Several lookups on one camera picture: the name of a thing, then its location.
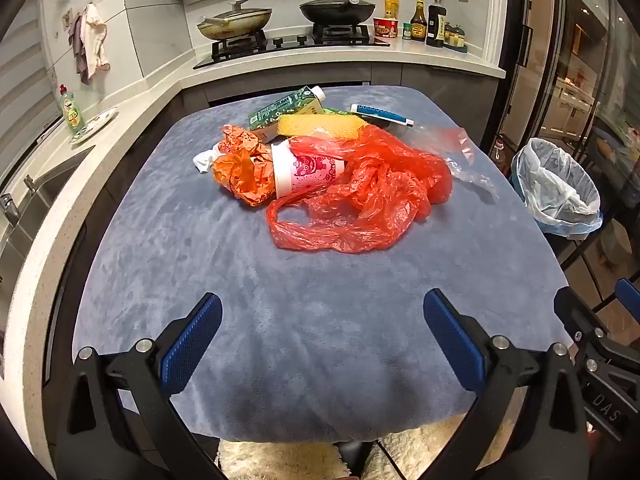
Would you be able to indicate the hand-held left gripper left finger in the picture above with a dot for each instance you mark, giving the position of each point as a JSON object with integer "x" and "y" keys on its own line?
{"x": 192, "y": 340}

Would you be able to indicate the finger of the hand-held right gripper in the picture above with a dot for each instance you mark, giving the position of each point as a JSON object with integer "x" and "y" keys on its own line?
{"x": 629, "y": 297}
{"x": 577, "y": 315}

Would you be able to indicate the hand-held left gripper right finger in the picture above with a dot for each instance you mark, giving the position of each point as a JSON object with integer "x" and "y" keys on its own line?
{"x": 452, "y": 340}

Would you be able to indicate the trash bin with white liner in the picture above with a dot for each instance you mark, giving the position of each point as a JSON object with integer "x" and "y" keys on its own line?
{"x": 555, "y": 185}

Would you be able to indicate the red plastic bag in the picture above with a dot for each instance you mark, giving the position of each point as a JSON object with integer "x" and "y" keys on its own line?
{"x": 360, "y": 200}

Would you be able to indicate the green drink carton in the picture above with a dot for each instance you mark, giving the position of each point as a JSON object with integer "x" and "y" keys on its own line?
{"x": 285, "y": 107}

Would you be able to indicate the white fluffy rug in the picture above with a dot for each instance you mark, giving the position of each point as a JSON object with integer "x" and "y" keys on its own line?
{"x": 260, "y": 455}

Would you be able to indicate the orange plastic bag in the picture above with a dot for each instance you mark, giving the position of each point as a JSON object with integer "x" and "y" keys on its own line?
{"x": 240, "y": 170}

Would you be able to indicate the clear plastic bag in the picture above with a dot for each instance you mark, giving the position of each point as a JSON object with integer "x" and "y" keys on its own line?
{"x": 462, "y": 160}

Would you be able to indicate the white crumpled tissue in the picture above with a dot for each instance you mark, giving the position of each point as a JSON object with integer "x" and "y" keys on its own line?
{"x": 204, "y": 160}

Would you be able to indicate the plastic bottle with red cap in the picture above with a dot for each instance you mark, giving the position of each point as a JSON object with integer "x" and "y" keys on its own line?
{"x": 499, "y": 152}

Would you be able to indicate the white paper cup red print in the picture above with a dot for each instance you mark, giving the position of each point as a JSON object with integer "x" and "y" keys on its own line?
{"x": 305, "y": 172}

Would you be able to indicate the steel kitchen sink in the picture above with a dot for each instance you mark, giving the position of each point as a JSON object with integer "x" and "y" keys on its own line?
{"x": 35, "y": 210}

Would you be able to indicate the steel faucet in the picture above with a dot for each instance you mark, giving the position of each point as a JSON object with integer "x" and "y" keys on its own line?
{"x": 9, "y": 207}

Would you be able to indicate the white plate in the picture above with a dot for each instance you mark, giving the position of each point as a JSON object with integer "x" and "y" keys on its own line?
{"x": 92, "y": 126}

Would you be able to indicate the white and blue tube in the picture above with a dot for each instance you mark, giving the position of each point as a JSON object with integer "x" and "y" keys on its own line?
{"x": 380, "y": 113}

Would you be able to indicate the yellow sponge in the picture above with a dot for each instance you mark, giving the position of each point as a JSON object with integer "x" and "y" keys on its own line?
{"x": 320, "y": 126}

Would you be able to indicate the green dish soap bottle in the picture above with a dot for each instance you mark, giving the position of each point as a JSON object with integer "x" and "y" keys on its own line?
{"x": 71, "y": 112}

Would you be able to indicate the black framed glass door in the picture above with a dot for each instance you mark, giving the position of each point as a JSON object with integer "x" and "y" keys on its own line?
{"x": 552, "y": 35}

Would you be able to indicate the condiment jar set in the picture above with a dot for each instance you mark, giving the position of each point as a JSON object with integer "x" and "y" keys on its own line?
{"x": 455, "y": 40}

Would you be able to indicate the small green-lid jar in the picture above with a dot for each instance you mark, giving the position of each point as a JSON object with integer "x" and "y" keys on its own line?
{"x": 407, "y": 32}

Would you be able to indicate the beige frying pan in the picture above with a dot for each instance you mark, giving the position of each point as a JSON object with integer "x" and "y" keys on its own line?
{"x": 225, "y": 30}

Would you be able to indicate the black gas stove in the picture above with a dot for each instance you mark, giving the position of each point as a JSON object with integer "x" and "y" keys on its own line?
{"x": 290, "y": 43}

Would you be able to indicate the pink-white hanging cloth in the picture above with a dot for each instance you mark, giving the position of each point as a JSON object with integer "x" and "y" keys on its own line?
{"x": 95, "y": 40}

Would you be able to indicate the dark soy sauce bottle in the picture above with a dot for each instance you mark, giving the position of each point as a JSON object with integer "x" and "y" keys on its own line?
{"x": 435, "y": 25}

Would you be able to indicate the window blind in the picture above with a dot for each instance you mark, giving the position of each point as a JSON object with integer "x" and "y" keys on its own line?
{"x": 20, "y": 75}

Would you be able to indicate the grey hanging cloth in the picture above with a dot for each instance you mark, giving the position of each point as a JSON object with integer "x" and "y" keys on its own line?
{"x": 78, "y": 45}

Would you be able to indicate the red instant noodle cup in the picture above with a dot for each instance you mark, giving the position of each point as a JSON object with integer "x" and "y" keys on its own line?
{"x": 385, "y": 28}

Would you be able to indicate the brown sauce bottle yellow label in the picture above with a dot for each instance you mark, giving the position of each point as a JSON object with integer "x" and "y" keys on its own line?
{"x": 418, "y": 22}

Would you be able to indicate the glass pan lid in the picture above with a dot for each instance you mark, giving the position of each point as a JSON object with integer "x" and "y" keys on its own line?
{"x": 240, "y": 12}

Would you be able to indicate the yellow packet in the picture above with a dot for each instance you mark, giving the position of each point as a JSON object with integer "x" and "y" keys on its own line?
{"x": 392, "y": 7}

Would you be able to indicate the black wok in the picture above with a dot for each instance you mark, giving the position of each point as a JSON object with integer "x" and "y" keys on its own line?
{"x": 337, "y": 16}

